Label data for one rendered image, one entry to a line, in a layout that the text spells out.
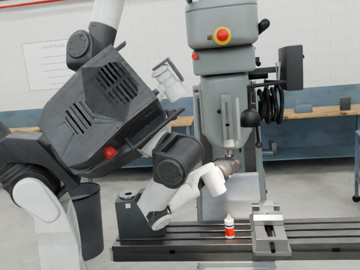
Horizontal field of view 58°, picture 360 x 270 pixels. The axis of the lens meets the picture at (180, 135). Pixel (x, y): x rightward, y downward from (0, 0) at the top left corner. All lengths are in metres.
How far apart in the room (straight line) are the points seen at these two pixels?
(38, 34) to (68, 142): 5.64
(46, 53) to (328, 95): 4.89
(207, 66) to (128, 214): 0.76
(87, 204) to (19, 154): 2.16
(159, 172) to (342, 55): 5.23
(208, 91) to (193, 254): 0.71
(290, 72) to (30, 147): 1.17
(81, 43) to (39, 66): 5.44
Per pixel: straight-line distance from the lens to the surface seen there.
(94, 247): 3.31
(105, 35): 1.08
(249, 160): 1.85
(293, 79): 1.64
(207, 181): 1.23
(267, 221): 1.48
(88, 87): 0.86
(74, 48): 1.05
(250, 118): 1.15
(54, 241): 1.06
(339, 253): 1.58
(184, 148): 0.91
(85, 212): 3.12
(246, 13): 1.20
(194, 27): 1.20
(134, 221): 1.57
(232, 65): 1.28
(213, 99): 1.32
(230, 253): 1.51
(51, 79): 6.36
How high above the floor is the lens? 1.66
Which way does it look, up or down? 11 degrees down
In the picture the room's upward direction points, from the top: 5 degrees counter-clockwise
